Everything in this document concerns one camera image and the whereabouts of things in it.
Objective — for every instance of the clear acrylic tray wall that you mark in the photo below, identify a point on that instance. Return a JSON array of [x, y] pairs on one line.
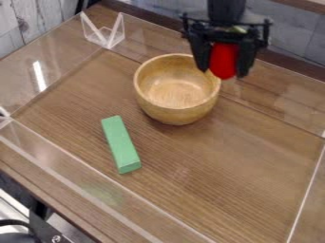
[[235, 179]]

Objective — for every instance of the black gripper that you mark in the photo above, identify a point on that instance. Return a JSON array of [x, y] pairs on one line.
[[249, 32]]

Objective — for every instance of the green rectangular block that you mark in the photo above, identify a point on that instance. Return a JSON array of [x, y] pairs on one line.
[[124, 152]]

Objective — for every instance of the red plush fruit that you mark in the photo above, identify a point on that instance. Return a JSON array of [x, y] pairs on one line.
[[223, 61]]

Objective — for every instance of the wooden bowl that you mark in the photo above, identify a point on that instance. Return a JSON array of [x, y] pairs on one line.
[[175, 93]]

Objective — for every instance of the clear acrylic corner bracket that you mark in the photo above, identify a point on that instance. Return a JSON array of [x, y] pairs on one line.
[[104, 37]]

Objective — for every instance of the black table clamp mount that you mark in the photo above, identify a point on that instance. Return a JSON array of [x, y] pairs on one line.
[[29, 229]]

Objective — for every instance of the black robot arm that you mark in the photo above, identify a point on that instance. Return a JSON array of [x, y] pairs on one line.
[[229, 11]]

